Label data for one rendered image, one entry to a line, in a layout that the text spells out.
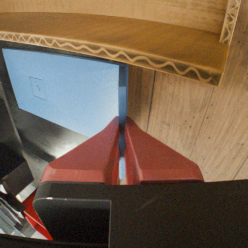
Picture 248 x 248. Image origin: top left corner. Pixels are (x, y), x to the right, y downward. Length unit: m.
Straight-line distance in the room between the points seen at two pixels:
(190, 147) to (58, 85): 0.12
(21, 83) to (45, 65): 0.05
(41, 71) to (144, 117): 0.10
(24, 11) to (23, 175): 0.31
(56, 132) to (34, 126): 0.04
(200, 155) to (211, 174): 0.02
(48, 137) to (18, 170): 0.19
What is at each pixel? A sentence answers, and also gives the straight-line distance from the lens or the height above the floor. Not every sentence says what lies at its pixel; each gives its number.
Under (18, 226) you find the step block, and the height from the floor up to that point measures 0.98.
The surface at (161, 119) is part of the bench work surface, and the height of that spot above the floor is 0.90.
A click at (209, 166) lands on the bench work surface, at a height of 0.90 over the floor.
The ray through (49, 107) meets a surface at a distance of 0.19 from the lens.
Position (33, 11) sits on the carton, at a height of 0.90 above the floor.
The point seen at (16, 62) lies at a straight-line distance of 0.20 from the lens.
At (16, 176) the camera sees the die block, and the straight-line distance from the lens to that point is 0.42.
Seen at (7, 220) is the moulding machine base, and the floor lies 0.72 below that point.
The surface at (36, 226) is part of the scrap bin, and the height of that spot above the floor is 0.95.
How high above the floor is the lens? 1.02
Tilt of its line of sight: 45 degrees down
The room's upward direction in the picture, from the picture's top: 136 degrees counter-clockwise
